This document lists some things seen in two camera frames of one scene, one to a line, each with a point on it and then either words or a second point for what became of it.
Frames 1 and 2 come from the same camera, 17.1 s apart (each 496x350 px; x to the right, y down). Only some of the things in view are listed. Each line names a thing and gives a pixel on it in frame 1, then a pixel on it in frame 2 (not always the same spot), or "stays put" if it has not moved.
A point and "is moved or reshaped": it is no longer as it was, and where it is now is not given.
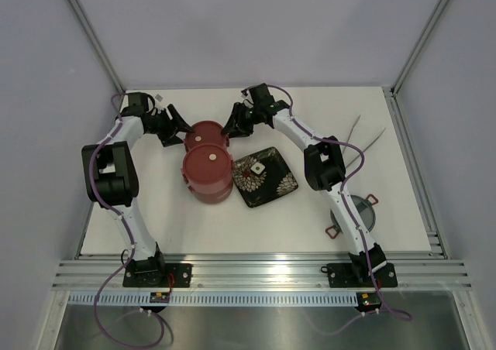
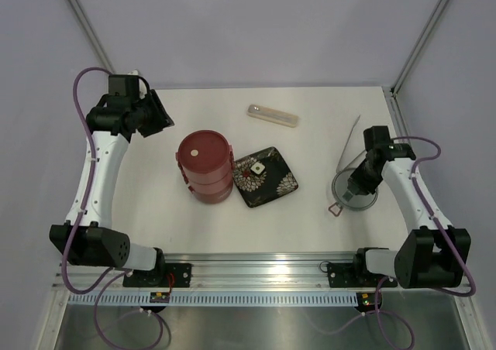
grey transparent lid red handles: x=365 y=208 is moved or reshaped
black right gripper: x=235 y=122 to x=363 y=186
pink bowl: x=201 y=137 to x=208 y=178
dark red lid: x=205 y=132 is moved or reshaped
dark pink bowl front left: x=210 y=190 stays put
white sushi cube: x=257 y=167 stays put
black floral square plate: x=263 y=176 stays put
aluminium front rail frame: x=264 y=272 stays put
